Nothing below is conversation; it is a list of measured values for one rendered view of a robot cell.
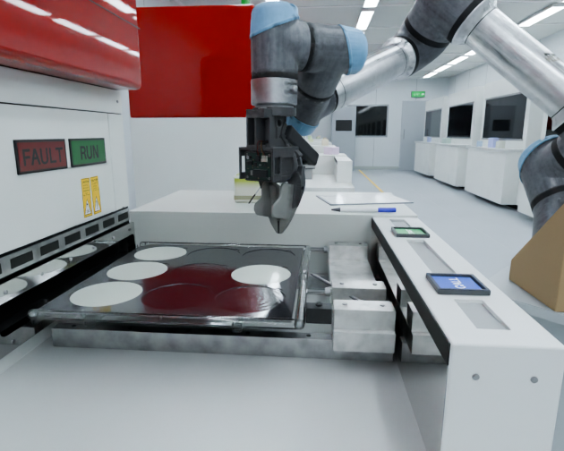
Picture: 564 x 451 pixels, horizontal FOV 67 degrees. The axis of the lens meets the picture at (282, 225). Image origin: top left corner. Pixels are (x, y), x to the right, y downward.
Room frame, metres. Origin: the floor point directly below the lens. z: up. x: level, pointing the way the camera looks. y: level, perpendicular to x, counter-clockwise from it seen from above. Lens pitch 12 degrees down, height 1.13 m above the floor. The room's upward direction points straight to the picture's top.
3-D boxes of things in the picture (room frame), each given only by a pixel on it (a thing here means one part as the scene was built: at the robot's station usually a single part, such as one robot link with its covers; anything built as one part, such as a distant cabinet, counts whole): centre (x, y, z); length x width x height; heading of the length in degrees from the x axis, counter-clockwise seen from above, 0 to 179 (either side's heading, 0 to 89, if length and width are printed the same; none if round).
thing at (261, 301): (0.69, 0.14, 0.90); 0.34 x 0.34 x 0.01; 85
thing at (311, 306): (0.54, -0.05, 0.90); 0.04 x 0.02 x 0.03; 85
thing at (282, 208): (0.70, 0.00, 1.01); 0.06 x 0.03 x 0.09; 144
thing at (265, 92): (0.71, 0.01, 1.19); 0.08 x 0.08 x 0.05
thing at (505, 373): (0.60, -0.21, 0.89); 0.55 x 0.09 x 0.14; 175
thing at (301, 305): (0.68, -0.04, 0.90); 0.38 x 0.01 x 0.01; 175
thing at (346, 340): (0.69, -0.12, 0.87); 0.36 x 0.08 x 0.03; 175
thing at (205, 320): (0.51, 0.16, 0.90); 0.37 x 0.01 x 0.01; 85
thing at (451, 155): (9.26, -4.06, 1.00); 1.80 x 1.08 x 2.00; 175
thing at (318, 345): (0.57, 0.09, 0.84); 0.50 x 0.02 x 0.03; 85
